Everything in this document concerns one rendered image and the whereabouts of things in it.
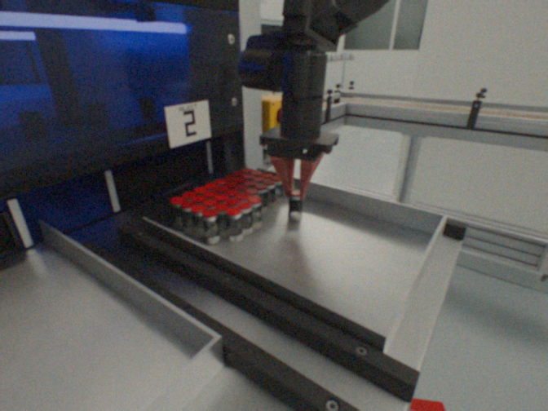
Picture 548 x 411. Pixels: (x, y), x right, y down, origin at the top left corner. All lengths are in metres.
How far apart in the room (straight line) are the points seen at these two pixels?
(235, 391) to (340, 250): 0.23
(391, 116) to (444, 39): 0.66
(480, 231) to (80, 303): 1.27
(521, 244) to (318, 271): 1.07
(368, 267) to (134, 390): 0.28
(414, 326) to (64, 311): 0.36
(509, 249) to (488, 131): 0.43
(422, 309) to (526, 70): 1.55
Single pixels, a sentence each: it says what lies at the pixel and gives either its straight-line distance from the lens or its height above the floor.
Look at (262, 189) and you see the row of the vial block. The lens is 0.50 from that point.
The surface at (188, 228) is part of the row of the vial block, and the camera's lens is 0.48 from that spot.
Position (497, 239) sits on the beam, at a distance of 1.40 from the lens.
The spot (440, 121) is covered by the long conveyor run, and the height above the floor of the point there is 0.90.
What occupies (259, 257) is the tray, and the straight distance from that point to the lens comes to 0.42.
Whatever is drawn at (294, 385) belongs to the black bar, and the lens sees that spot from 0.28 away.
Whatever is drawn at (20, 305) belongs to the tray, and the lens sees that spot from 0.44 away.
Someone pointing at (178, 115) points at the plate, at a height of 1.04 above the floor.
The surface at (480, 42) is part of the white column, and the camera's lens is 1.85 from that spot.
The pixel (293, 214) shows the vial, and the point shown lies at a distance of 0.50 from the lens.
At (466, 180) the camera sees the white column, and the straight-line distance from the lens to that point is 1.95.
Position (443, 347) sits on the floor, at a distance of 1.63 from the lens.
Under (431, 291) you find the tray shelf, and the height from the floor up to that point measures 0.88.
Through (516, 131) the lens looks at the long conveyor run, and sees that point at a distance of 1.25.
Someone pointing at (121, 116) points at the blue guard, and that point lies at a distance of 0.47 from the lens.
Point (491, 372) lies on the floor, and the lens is 1.63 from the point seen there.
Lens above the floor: 1.13
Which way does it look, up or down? 26 degrees down
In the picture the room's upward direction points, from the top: straight up
